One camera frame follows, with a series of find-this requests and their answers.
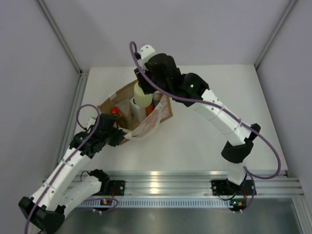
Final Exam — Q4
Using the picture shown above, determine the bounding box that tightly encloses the grey bottle beige pump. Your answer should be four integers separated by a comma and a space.
153, 91, 163, 107

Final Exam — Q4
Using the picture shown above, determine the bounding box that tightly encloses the brown burlap canvas bag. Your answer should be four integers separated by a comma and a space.
97, 80, 173, 144

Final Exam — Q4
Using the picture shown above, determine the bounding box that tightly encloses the green dish soap red cap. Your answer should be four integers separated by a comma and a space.
111, 106, 122, 126

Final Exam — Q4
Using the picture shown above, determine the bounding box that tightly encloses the white bottle black cap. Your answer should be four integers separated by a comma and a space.
130, 97, 147, 123

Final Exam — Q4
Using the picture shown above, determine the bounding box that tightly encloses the yellow-green pump soap bottle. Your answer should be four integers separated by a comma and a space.
134, 82, 153, 108

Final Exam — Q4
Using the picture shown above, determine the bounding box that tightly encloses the translucent grey squeeze tube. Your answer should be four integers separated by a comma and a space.
116, 99, 133, 127

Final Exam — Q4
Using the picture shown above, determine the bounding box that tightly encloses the orange blue pump bottle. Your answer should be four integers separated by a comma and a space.
145, 103, 154, 116

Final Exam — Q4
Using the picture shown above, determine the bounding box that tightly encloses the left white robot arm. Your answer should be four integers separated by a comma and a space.
19, 114, 124, 234

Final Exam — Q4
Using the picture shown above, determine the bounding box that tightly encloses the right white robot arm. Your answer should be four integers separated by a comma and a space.
130, 41, 261, 195

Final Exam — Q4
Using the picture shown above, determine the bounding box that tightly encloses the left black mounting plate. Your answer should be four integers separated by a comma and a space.
107, 180, 125, 196

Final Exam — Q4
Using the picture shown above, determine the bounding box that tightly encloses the black mounting plate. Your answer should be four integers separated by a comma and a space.
211, 179, 254, 196
107, 180, 125, 196

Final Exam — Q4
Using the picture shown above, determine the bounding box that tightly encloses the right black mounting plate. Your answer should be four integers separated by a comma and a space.
211, 179, 254, 196

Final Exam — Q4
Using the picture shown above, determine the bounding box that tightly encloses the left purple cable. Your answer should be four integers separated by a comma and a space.
24, 104, 102, 234

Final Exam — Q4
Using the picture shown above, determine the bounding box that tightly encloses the slotted cable duct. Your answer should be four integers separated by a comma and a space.
78, 197, 233, 208

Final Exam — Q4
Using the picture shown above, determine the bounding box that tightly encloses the left aluminium frame post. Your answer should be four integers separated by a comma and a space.
35, 0, 82, 76

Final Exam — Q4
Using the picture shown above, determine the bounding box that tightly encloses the aluminium frame post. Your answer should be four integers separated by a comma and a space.
254, 0, 299, 71
35, 0, 82, 76

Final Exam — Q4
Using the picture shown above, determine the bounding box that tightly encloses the right aluminium frame post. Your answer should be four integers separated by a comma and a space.
254, 0, 299, 71

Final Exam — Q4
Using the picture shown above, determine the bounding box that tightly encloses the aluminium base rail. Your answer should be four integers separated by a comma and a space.
57, 169, 304, 198

